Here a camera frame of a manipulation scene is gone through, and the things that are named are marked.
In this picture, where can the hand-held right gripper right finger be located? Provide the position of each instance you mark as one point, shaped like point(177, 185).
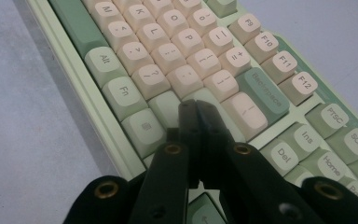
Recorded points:
point(245, 180)

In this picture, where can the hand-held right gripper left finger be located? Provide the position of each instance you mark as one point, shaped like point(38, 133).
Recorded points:
point(167, 180)

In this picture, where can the green and cream mechanical keyboard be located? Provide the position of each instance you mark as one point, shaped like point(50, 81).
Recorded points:
point(167, 56)

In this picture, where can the white board table cover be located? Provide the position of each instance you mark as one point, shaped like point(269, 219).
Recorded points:
point(28, 124)

